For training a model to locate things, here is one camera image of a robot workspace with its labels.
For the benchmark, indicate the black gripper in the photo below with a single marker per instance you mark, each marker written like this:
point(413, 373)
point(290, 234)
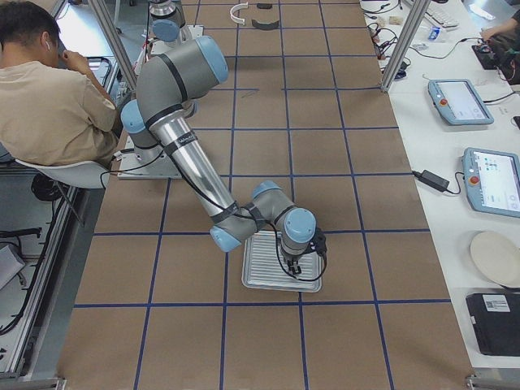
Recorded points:
point(291, 262)

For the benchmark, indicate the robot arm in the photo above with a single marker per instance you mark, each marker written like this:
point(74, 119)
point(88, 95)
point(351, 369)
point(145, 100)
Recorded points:
point(167, 19)
point(156, 118)

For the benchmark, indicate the ribbed metal tray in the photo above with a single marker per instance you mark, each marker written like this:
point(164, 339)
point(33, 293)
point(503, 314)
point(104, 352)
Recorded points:
point(262, 270)

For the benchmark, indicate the black power adapter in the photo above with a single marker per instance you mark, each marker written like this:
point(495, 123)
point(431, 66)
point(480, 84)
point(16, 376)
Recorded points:
point(432, 180)

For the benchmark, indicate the beige round plate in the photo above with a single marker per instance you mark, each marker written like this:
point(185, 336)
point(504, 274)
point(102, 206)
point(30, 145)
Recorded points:
point(496, 257)

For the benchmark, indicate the black laptop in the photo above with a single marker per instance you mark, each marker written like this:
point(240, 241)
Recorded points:
point(495, 319)

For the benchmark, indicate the near teach pendant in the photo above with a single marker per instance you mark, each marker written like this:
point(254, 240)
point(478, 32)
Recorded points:
point(491, 180)

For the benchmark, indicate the teach pendant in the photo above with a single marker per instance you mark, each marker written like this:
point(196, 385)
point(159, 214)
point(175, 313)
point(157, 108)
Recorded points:
point(491, 180)
point(458, 103)

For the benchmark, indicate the white chair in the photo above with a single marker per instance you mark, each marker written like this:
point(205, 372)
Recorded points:
point(83, 175)

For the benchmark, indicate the far teach pendant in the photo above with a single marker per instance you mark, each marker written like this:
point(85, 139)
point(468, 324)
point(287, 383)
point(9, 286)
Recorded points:
point(458, 103)

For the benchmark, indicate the curved brake shoe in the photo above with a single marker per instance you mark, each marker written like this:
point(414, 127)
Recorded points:
point(265, 26)

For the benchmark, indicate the person in beige shirt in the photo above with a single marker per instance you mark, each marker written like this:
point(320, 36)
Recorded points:
point(54, 111)

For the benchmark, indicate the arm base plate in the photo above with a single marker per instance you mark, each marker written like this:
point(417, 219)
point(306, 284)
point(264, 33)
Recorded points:
point(189, 32)
point(146, 164)

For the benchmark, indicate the aluminium frame post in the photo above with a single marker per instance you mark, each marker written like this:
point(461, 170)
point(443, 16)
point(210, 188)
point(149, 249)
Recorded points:
point(410, 27)

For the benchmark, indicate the white curved plastic bracket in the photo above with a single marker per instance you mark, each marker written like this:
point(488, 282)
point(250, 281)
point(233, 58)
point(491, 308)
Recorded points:
point(234, 13)

